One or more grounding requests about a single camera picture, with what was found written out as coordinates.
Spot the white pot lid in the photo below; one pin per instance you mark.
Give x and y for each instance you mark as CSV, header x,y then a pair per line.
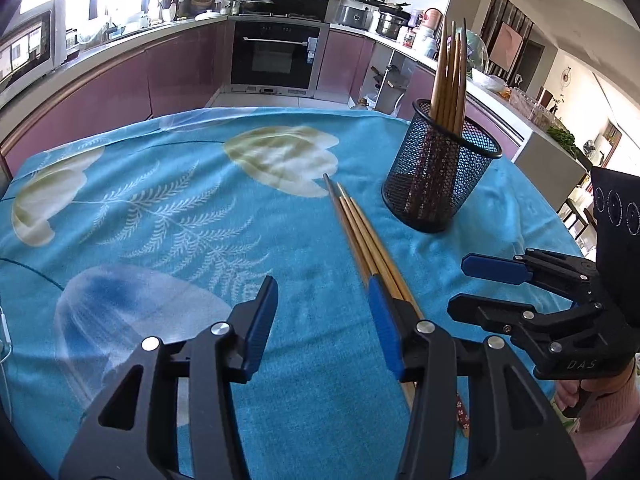
x,y
208,15

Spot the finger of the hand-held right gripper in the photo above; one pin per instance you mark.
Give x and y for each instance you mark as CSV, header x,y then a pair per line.
x,y
500,316
492,267

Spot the white bowl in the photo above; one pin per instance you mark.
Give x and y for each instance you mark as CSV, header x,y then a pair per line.
x,y
489,81

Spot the person's right hand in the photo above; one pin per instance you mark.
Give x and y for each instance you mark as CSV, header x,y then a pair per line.
x,y
564,394

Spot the pink sleeved right forearm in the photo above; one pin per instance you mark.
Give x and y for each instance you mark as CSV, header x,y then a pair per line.
x,y
612,397

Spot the green leafy vegetables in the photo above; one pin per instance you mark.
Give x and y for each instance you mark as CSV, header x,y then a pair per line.
x,y
565,141

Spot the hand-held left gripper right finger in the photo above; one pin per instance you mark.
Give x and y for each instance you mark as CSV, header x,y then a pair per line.
x,y
385,330

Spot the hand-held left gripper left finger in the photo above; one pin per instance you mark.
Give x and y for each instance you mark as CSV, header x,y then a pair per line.
x,y
260,320

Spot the bunch of wooden chopsticks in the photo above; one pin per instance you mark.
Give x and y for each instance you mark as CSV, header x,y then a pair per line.
x,y
452,85

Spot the floral-end wooden chopstick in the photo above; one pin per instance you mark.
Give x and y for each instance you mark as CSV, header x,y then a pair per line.
x,y
375,260
387,260
347,225

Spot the blue floral tablecloth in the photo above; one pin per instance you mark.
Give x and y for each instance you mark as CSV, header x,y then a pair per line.
x,y
150,185

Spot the black wok with lid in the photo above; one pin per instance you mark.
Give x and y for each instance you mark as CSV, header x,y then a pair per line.
x,y
257,5

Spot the pink thermos jug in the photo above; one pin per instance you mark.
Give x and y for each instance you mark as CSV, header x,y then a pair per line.
x,y
431,20

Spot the clear plastic food box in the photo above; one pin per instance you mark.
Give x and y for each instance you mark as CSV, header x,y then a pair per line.
x,y
532,105

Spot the black built-in oven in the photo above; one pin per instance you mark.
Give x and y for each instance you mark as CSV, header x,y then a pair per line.
x,y
275,55

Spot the silver rice cooker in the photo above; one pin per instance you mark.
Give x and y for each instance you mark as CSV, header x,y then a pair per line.
x,y
354,17

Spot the black mesh holder cup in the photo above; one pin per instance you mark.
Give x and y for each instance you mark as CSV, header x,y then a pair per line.
x,y
425,195

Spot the steel steamer pot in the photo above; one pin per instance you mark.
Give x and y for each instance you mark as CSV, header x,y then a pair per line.
x,y
391,24

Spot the pink base cabinets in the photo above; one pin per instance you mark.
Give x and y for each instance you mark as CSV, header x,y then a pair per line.
x,y
345,60
125,75

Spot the framed wall picture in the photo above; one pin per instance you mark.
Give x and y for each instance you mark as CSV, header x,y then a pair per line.
x,y
504,47

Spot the white microwave oven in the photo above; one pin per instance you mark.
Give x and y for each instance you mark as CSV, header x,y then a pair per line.
x,y
25,50

